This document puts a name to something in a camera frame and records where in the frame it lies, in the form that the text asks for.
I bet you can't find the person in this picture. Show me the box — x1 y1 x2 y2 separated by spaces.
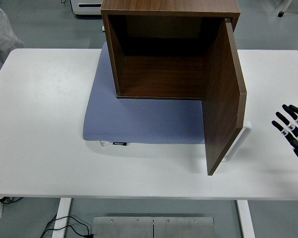
0 0 25 82

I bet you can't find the thin black cable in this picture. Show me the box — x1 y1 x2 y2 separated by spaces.
0 196 23 204

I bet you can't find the white stand leg with caster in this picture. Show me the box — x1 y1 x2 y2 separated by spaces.
278 0 295 18

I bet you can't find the brown wooden cabinet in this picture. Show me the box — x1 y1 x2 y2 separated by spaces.
100 0 241 100

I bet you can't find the black floor cable with plug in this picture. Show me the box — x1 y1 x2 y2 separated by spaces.
39 215 96 238

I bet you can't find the white table leg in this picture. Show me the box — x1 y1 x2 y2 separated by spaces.
236 199 256 238
51 198 73 238

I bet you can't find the white mat tag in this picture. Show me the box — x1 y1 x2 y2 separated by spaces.
98 140 114 149

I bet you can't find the brown wooden cabinet door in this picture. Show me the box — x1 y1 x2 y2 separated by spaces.
201 17 247 177

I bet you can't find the white floor appliance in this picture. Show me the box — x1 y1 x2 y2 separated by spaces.
70 0 102 19

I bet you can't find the grey metal plate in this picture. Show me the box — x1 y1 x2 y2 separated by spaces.
92 216 154 238
152 216 215 238

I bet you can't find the white door handle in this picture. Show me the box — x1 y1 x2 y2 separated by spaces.
222 120 253 163

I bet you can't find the blue-grey textured mat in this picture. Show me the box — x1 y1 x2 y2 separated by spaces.
82 41 207 145

